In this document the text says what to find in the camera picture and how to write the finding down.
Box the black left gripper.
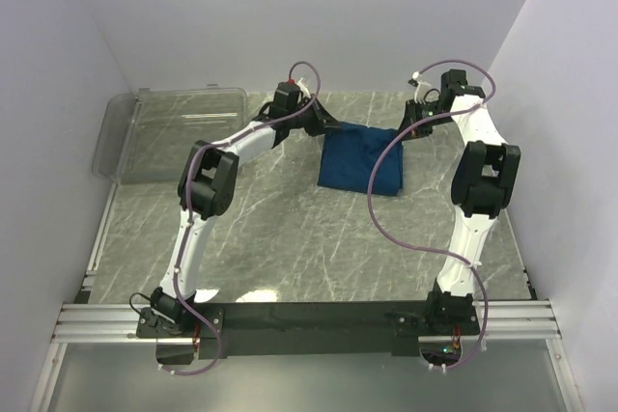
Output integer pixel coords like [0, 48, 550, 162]
[289, 95, 344, 138]

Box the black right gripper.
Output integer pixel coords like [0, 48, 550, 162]
[393, 99, 452, 143]

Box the blue printed t-shirt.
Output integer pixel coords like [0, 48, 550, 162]
[317, 123, 404, 197]

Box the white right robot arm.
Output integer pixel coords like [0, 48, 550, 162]
[398, 69, 520, 334]

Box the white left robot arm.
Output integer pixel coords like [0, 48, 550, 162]
[150, 78, 342, 337]

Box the clear plastic bin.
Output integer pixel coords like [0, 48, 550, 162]
[92, 86, 248, 184]

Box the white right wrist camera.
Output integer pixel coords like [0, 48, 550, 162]
[408, 71, 433, 104]

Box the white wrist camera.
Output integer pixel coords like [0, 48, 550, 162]
[285, 76, 314, 99]
[408, 71, 433, 104]

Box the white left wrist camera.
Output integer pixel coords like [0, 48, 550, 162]
[285, 76, 314, 99]

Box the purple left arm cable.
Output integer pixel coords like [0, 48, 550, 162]
[161, 60, 323, 377]

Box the aluminium rail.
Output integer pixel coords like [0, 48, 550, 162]
[51, 301, 562, 343]

